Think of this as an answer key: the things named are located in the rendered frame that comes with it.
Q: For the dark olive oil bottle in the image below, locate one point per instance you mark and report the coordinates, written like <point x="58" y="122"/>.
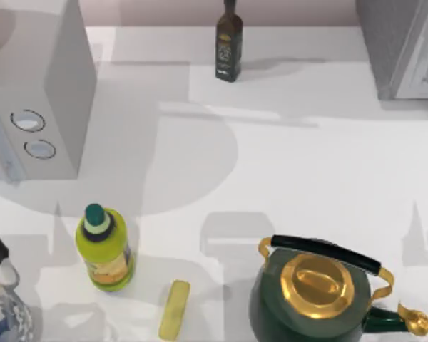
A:
<point x="229" y="50"/>

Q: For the yellow-green bottle with green cap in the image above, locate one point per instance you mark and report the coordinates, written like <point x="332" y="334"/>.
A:
<point x="107" y="254"/>

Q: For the green and gold kettle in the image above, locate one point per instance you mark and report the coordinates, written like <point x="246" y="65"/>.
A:
<point x="306" y="306"/>

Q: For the small microwave knob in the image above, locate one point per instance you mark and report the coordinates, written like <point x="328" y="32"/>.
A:
<point x="40" y="148"/>

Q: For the pale microwave oven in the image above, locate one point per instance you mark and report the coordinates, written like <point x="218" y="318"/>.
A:
<point x="57" y="89"/>

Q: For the large microwave knob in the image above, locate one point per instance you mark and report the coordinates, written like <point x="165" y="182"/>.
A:
<point x="28" y="120"/>

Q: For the grey cabinet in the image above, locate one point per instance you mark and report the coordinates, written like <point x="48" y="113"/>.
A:
<point x="406" y="46"/>

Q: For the blue and white porcelain vase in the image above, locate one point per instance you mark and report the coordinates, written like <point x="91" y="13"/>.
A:
<point x="3" y="306"/>

